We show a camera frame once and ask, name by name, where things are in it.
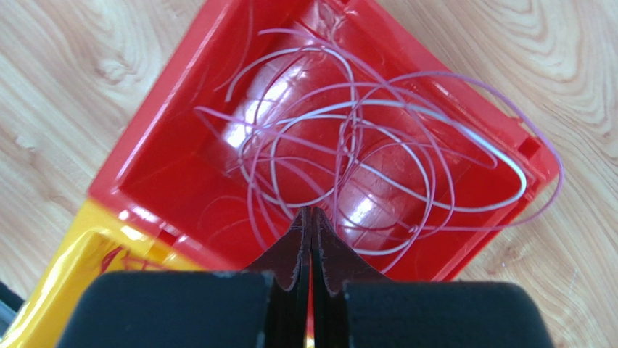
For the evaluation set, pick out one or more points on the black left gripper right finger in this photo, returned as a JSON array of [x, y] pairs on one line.
[[357, 306]]

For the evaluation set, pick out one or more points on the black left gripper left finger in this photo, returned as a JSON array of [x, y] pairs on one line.
[[264, 305]]

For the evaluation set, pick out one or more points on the yellow plastic bin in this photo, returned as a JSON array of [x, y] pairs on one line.
[[97, 242]]

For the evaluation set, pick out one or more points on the red plastic bin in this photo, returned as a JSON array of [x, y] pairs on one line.
[[267, 107]]

